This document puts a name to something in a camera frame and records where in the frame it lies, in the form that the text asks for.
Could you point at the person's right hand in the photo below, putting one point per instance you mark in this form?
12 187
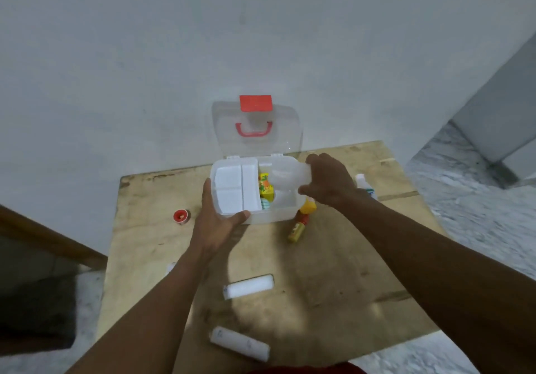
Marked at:
331 181

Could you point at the person's left hand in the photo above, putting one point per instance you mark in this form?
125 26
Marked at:
213 231

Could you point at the white bottle green label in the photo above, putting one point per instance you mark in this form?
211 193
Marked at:
364 185

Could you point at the yellow bottle white cap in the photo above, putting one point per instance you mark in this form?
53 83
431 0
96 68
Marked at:
307 207

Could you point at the red tape roll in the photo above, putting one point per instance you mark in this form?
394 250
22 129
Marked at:
181 216

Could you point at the long printed gauze roll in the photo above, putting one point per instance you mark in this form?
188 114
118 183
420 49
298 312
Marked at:
170 267

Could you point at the teal striped bandage pack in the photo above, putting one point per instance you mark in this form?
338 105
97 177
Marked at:
265 204

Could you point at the small yellow bottle red cap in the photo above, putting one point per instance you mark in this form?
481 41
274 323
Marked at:
298 229

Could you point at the green and yellow carton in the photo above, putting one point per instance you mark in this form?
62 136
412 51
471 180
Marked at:
266 185

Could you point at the short white gauze roll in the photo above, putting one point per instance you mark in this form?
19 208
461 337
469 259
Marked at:
248 287
239 343

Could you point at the person's left forearm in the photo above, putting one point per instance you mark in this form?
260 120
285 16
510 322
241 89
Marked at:
146 323

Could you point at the person's right forearm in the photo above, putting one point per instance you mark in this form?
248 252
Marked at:
439 277

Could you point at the person's red shirt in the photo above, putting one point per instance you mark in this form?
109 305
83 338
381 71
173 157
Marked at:
314 369

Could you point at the white divided insert tray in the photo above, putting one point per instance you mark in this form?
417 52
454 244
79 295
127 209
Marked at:
228 189

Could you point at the light brown door frame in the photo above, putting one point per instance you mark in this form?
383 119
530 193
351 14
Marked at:
50 237

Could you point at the dark brown door post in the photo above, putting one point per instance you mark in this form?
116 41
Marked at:
33 344

